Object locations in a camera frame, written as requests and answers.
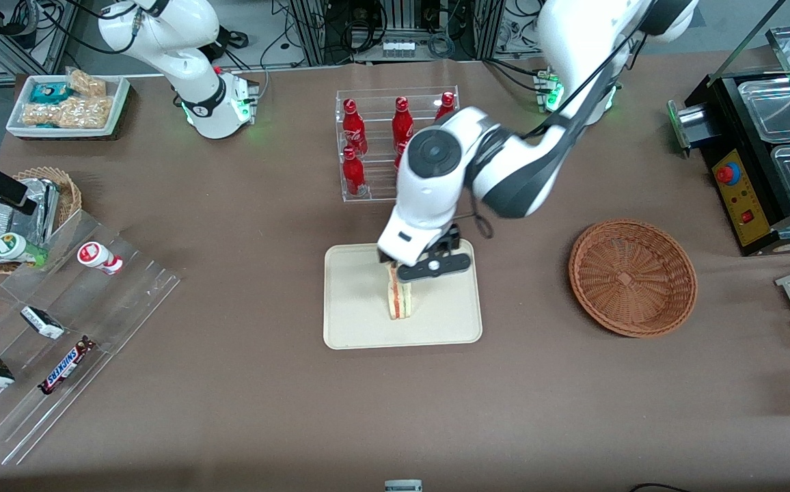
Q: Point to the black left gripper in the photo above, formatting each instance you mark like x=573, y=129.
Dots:
x=447, y=241

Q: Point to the triangular sandwich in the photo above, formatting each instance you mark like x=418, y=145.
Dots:
x=400, y=301

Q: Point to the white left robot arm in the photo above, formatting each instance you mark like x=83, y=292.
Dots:
x=436, y=178

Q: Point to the beige plastic tray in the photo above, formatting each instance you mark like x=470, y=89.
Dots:
x=357, y=307

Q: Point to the light wicker basket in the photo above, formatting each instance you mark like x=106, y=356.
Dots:
x=70, y=195

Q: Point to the white rectangular snack tray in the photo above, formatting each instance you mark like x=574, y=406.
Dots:
x=118, y=102

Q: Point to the brown wicker basket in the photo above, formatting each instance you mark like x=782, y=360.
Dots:
x=631, y=277

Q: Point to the silver foil pack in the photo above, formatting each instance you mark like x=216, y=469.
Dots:
x=39, y=205

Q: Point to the green white yogurt bottle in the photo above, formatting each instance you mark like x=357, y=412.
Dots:
x=14, y=247

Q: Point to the red cola bottle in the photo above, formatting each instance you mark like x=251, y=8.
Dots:
x=445, y=106
x=353, y=176
x=400, y=156
x=353, y=130
x=402, y=123

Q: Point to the large rice cracker pack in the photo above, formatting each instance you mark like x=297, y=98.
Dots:
x=70, y=113

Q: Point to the teal snack packet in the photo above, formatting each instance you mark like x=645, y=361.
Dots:
x=48, y=92

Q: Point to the red white yogurt bottle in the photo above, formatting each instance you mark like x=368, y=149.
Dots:
x=98, y=256

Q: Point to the small rice cracker pack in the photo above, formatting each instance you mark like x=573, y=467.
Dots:
x=87, y=83

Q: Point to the clear acrylic bottle rack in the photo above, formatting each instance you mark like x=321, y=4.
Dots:
x=374, y=123

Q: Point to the clear acrylic stepped shelf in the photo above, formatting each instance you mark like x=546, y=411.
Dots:
x=94, y=314

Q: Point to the Snickers chocolate bar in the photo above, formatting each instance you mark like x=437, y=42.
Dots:
x=67, y=365

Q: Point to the white power strip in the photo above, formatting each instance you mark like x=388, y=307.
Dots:
x=398, y=49

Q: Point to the grey white device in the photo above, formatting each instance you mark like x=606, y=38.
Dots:
x=403, y=486

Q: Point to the black food warmer machine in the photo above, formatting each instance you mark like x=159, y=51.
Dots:
x=737, y=198

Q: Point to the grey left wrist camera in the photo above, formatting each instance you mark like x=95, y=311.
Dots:
x=432, y=266

